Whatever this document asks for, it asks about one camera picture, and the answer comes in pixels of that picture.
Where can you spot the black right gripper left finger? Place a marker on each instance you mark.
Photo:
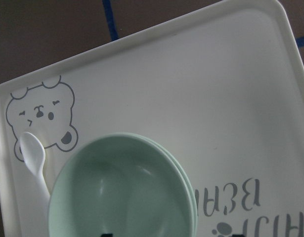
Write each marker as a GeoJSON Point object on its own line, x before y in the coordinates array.
{"type": "Point", "coordinates": [106, 235]}

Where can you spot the green bowl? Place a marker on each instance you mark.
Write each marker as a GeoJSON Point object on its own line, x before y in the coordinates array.
{"type": "Point", "coordinates": [188, 185]}
{"type": "Point", "coordinates": [122, 185]}

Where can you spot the green bowl on tray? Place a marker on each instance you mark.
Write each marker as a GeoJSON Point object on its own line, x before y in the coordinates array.
{"type": "Point", "coordinates": [188, 185]}

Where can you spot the white plastic spoon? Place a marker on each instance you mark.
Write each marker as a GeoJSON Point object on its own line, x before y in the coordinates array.
{"type": "Point", "coordinates": [34, 157]}

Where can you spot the pale green bear tray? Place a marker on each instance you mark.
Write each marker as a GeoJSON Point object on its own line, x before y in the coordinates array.
{"type": "Point", "coordinates": [221, 88]}

